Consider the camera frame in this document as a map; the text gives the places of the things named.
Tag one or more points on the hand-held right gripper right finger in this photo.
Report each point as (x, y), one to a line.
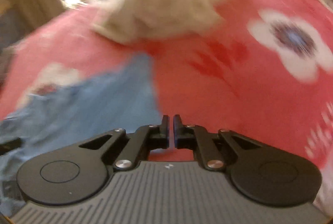
(178, 133)

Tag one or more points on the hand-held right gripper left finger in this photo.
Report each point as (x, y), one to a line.
(164, 133)

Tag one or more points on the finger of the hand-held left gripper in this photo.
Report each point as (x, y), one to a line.
(10, 144)

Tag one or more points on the light blue shirt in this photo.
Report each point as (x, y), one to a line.
(98, 104)

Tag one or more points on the red floral blanket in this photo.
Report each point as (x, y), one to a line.
(208, 88)

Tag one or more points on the white fluffy towel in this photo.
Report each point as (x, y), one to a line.
(161, 5)

